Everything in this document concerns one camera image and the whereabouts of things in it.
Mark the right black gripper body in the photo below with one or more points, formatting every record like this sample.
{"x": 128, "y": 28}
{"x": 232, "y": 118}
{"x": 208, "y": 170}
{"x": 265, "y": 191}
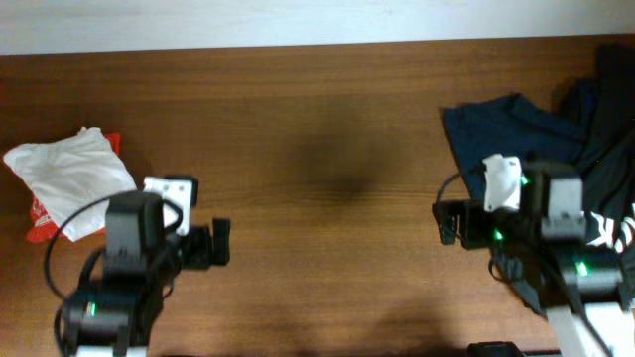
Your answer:
{"x": 501, "y": 226}

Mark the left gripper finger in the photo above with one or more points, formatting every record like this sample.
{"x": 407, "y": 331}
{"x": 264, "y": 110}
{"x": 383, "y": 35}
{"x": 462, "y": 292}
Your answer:
{"x": 221, "y": 248}
{"x": 194, "y": 190}

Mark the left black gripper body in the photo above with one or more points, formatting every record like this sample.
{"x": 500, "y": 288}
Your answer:
{"x": 197, "y": 248}

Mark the white t-shirt with graphic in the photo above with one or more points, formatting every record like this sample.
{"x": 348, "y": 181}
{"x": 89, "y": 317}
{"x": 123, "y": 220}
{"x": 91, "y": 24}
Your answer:
{"x": 70, "y": 173}

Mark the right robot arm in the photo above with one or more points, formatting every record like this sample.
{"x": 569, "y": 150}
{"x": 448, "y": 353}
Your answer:
{"x": 584, "y": 292}

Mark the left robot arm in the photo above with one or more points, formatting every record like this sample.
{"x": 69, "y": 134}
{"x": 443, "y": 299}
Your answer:
{"x": 122, "y": 286}

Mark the dark navy garment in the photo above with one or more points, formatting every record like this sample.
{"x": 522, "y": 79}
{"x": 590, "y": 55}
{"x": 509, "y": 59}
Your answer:
{"x": 512, "y": 126}

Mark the folded red t-shirt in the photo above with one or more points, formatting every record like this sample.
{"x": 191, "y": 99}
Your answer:
{"x": 43, "y": 226}

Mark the black garment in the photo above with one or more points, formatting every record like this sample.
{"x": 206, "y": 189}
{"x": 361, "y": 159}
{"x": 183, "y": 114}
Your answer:
{"x": 606, "y": 161}

